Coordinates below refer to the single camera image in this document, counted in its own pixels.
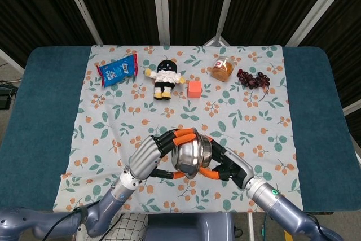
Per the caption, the right robot hand silver orange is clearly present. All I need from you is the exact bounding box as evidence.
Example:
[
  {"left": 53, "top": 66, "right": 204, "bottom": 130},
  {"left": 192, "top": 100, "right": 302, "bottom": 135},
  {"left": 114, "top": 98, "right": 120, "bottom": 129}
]
[{"left": 199, "top": 136, "right": 254, "bottom": 190}]

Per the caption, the left robot hand silver orange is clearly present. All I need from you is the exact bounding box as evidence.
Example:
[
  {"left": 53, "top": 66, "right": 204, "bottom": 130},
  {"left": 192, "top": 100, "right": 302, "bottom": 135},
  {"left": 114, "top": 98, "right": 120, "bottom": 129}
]
[{"left": 128, "top": 127, "right": 198, "bottom": 181}]

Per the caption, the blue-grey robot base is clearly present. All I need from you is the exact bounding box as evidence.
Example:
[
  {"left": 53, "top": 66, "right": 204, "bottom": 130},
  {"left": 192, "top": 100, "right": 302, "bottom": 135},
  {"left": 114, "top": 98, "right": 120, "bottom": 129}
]
[{"left": 145, "top": 212, "right": 236, "bottom": 241}]

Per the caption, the white table leg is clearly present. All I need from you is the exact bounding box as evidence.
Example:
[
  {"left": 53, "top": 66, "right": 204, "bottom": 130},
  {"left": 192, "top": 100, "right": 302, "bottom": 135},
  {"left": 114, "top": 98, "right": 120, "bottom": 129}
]
[{"left": 247, "top": 212, "right": 255, "bottom": 241}]

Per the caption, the floral patterned tablecloth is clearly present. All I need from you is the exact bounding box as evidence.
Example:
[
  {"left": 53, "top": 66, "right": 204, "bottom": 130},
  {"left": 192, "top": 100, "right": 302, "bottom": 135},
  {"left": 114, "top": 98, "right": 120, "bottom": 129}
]
[{"left": 52, "top": 43, "right": 304, "bottom": 214}]

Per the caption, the white black checkered bag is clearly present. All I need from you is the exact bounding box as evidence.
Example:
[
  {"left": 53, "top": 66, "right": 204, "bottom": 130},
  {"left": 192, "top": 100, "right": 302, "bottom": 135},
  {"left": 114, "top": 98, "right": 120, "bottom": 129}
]
[{"left": 76, "top": 212, "right": 149, "bottom": 241}]

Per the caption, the black white plush doll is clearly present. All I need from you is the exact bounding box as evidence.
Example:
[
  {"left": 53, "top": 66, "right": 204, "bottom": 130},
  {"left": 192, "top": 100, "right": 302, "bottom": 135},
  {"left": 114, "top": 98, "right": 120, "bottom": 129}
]
[{"left": 144, "top": 55, "right": 187, "bottom": 102}]

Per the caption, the orange cube block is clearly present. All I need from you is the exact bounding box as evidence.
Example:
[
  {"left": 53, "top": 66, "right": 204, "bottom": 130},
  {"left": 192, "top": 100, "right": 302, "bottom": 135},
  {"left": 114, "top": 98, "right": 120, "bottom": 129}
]
[{"left": 187, "top": 80, "right": 202, "bottom": 98}]

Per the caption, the dark red grape bunch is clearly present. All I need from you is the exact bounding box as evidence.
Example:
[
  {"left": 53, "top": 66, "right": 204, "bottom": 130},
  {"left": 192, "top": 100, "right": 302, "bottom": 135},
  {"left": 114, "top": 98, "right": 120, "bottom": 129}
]
[{"left": 236, "top": 68, "right": 271, "bottom": 101}]

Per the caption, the blue snack bag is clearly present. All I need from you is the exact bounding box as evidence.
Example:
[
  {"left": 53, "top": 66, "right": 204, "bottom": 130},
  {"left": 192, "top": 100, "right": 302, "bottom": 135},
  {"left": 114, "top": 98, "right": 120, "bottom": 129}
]
[{"left": 96, "top": 52, "right": 139, "bottom": 89}]

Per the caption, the clear jar with orange snacks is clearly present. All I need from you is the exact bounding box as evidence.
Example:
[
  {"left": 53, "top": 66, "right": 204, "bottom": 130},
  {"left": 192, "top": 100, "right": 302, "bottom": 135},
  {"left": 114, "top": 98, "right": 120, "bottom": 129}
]
[{"left": 211, "top": 55, "right": 237, "bottom": 82}]

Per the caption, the teal felt table cover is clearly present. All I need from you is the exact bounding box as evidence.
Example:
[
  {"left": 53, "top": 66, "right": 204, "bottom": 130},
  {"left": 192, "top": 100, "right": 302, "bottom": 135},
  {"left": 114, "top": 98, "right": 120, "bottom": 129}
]
[{"left": 0, "top": 45, "right": 361, "bottom": 214}]

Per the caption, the black box device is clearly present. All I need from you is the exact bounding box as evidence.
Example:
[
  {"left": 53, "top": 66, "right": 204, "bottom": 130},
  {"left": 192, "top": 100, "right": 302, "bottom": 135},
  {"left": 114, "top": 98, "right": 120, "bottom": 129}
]
[{"left": 0, "top": 84, "right": 14, "bottom": 109}]

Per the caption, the white frame bar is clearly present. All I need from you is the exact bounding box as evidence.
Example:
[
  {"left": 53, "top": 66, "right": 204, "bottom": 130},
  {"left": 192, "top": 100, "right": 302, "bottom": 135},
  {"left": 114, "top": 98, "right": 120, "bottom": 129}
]
[
  {"left": 59, "top": 0, "right": 104, "bottom": 46},
  {"left": 0, "top": 48, "right": 25, "bottom": 76},
  {"left": 151, "top": 0, "right": 171, "bottom": 46},
  {"left": 342, "top": 100, "right": 361, "bottom": 116},
  {"left": 284, "top": 0, "right": 349, "bottom": 47},
  {"left": 218, "top": 0, "right": 240, "bottom": 46}
]

